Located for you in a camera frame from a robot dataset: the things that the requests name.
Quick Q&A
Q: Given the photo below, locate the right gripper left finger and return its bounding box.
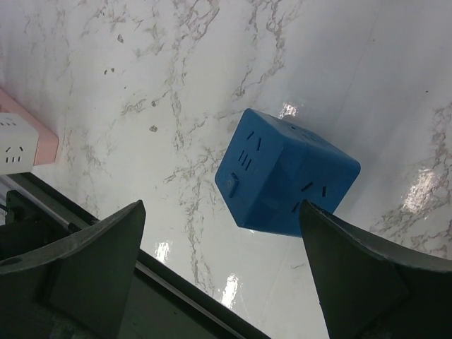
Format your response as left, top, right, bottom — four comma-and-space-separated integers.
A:
1, 201, 145, 338

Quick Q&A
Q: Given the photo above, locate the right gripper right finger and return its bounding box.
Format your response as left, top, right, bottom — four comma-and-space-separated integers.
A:
299, 201, 451, 338

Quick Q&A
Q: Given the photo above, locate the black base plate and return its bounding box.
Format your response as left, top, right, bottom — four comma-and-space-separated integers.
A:
1, 173, 264, 338

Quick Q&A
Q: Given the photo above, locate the pink flat tray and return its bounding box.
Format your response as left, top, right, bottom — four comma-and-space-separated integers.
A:
0, 89, 59, 165

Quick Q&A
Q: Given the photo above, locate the white cube socket adapter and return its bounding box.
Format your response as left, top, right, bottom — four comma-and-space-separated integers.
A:
0, 112, 39, 175

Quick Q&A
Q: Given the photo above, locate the blue cube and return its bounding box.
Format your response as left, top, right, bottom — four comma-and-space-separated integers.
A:
215, 109, 361, 237

